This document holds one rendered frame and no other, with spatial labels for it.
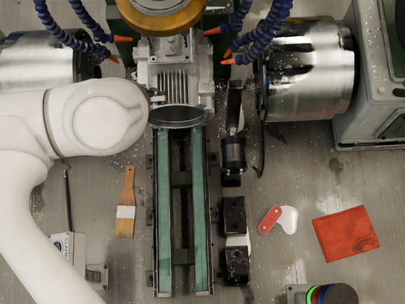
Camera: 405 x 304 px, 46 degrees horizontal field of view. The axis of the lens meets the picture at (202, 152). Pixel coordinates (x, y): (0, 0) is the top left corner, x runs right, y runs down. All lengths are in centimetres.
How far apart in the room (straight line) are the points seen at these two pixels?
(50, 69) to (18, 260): 60
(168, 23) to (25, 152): 39
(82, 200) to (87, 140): 78
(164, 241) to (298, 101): 47
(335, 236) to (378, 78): 46
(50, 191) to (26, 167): 75
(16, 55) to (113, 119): 59
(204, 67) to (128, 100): 56
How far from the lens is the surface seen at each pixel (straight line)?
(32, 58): 115
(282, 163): 138
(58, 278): 59
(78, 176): 141
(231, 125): 114
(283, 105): 112
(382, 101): 110
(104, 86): 64
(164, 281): 120
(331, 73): 111
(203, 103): 112
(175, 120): 126
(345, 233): 136
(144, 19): 93
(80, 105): 62
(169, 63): 110
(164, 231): 121
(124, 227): 134
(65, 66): 112
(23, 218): 65
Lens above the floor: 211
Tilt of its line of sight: 73 degrees down
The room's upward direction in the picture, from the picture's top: 6 degrees counter-clockwise
